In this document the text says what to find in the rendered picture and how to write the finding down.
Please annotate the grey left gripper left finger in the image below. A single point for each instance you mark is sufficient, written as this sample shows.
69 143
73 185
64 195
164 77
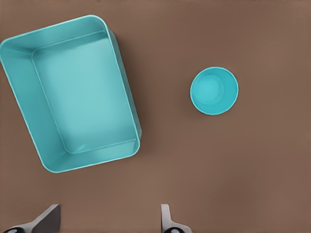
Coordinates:
46 219

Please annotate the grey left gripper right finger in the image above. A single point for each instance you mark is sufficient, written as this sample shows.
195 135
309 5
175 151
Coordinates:
167 219

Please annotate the teal rectangular box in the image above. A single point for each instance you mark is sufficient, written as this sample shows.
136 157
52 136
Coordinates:
82 97

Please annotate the teal cup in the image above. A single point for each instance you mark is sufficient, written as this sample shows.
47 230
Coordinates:
213 91

